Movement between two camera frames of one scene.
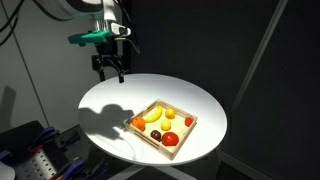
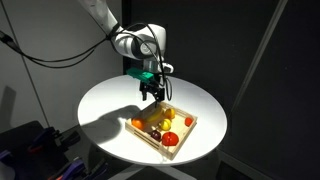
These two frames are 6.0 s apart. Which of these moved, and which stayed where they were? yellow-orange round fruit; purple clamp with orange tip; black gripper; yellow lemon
Moved: black gripper
Stayed: purple clamp with orange tip; yellow-orange round fruit; yellow lemon
